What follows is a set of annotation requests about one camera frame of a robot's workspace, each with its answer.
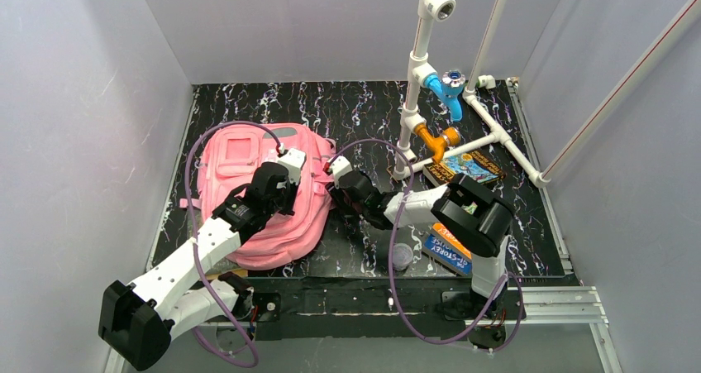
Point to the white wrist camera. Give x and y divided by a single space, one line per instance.
337 168
293 160

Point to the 169-storey treehouse book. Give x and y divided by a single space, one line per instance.
474 164

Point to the green gold book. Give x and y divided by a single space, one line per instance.
237 272

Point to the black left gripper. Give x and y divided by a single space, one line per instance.
278 185

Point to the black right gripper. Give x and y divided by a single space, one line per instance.
346 186

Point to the white PVC pipe frame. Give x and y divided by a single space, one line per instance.
417 146

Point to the orange 39-storey treehouse book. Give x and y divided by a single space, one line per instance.
443 235

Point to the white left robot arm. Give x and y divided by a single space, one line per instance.
139 320

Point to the pink student backpack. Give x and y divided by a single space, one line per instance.
230 158

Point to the blue 91-storey treehouse book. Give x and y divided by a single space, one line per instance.
459 262

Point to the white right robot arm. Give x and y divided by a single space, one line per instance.
479 219

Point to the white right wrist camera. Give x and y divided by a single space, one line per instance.
337 168

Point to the blue pipe valve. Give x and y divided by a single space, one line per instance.
448 88

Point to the aluminium frame rail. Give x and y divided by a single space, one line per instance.
542 305

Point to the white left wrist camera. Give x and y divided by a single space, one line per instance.
293 160

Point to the white wall conduit pipe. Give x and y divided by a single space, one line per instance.
651 57

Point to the orange pipe fitting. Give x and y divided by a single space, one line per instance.
438 145

